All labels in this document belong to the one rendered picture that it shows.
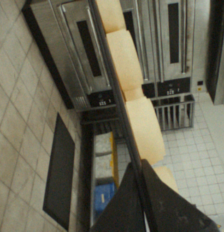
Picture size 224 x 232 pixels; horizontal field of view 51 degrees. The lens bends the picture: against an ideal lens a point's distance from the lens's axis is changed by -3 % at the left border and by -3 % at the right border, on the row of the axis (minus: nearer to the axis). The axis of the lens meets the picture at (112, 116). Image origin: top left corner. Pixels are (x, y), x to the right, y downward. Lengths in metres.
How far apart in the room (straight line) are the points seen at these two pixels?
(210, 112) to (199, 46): 2.15
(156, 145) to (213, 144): 4.12
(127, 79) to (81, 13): 2.24
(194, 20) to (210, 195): 2.43
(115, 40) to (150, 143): 0.08
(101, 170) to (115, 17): 3.19
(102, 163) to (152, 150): 3.25
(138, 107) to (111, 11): 0.08
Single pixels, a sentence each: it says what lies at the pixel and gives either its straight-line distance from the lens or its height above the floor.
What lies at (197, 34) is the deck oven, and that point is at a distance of 2.71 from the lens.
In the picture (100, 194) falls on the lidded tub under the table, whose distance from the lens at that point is 3.20.
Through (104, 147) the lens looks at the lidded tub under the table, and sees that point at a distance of 3.54.
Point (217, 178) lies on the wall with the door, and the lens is 3.96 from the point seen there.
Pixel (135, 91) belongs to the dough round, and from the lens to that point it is 0.24.
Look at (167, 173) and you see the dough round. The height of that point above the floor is 0.99.
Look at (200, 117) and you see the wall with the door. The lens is 4.62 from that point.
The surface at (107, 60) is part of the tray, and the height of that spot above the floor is 0.96.
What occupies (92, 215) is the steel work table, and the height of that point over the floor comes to 0.23.
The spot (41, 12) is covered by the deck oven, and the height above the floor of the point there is 0.20.
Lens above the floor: 0.97
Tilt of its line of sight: 7 degrees down
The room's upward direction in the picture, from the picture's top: 81 degrees clockwise
